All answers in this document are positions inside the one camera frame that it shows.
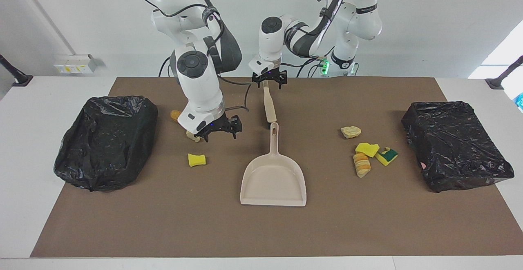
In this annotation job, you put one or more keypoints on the beige brush with black bristles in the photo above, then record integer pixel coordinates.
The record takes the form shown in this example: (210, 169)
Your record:
(269, 106)

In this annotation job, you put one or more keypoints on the small yellow sponge piece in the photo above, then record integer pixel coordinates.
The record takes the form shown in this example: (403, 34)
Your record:
(196, 160)

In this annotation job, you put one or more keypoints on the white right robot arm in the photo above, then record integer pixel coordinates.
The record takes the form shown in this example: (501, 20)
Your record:
(196, 82)

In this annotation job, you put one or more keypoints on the orange striped bread toy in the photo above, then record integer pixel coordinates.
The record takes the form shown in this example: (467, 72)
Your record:
(362, 166)

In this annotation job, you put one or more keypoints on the pale beige bread chunk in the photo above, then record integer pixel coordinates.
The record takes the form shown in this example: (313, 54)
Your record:
(193, 138)
(351, 132)

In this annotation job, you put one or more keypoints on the yellow and green sponge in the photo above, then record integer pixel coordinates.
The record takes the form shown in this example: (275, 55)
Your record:
(387, 156)

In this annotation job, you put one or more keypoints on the blue object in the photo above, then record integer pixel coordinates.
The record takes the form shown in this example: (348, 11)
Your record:
(520, 102)

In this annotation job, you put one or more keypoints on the brown table mat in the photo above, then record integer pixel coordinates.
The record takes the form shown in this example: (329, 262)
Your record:
(261, 229)

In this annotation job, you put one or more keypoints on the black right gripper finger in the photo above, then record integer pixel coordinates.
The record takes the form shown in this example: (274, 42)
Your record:
(236, 123)
(205, 136)

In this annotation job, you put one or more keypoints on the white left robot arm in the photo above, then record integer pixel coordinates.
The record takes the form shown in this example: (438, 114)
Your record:
(351, 16)

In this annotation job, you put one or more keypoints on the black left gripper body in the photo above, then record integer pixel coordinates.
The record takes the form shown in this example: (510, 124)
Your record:
(267, 75)

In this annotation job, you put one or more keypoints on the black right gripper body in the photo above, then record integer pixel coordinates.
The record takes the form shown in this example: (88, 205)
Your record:
(216, 125)

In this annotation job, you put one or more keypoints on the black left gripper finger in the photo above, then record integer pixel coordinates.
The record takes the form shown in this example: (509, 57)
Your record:
(256, 82)
(282, 78)

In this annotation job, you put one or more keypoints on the brown nugget toy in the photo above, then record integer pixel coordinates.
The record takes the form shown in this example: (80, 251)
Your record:
(175, 116)

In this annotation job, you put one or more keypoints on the beige plastic dustpan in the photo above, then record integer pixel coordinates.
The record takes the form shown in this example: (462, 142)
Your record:
(273, 180)

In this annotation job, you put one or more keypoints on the white wall socket box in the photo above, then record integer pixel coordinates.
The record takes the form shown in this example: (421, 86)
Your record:
(73, 63)

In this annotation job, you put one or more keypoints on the black clamp stand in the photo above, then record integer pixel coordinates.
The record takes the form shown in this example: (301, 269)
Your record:
(18, 79)
(496, 83)

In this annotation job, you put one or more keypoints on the black bag lined bin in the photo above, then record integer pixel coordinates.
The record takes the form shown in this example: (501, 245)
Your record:
(453, 147)
(106, 139)

